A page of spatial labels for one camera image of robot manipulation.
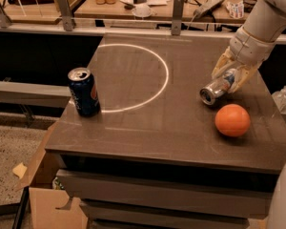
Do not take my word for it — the clear plastic bottle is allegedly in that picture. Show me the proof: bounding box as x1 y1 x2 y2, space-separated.
272 86 286 111

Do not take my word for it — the orange ball fruit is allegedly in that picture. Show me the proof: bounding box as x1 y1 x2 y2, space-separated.
214 104 251 137

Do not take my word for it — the metal rail bracket right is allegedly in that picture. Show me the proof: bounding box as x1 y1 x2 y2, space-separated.
171 0 184 35

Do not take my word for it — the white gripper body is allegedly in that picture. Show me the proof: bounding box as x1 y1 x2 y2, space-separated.
229 26 276 66

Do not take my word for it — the white printed packet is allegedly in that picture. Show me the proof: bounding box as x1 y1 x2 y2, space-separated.
226 1 244 19

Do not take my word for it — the grey power strip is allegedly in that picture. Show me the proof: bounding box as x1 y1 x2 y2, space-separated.
194 0 225 18

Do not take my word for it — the white bowl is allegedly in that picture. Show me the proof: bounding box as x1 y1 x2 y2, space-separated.
132 4 154 18

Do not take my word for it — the black mesh cup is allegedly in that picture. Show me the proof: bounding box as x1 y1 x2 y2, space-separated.
243 0 257 13

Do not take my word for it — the silver blue redbull can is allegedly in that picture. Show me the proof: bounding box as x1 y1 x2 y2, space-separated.
199 69 236 106

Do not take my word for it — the blue pepsi can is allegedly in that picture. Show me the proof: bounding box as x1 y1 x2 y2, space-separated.
68 68 100 116

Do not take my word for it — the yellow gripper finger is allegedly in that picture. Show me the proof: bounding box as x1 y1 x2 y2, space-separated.
228 62 259 94
212 47 236 79

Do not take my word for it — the grey drawer cabinet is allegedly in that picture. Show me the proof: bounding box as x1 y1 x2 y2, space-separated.
46 34 286 229

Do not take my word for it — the brown cardboard box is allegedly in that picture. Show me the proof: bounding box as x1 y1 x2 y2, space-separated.
15 124 88 229

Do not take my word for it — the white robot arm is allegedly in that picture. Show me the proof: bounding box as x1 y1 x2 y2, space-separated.
212 0 286 93

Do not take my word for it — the metal rail bracket middle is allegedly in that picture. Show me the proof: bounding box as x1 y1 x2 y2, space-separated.
57 0 75 31

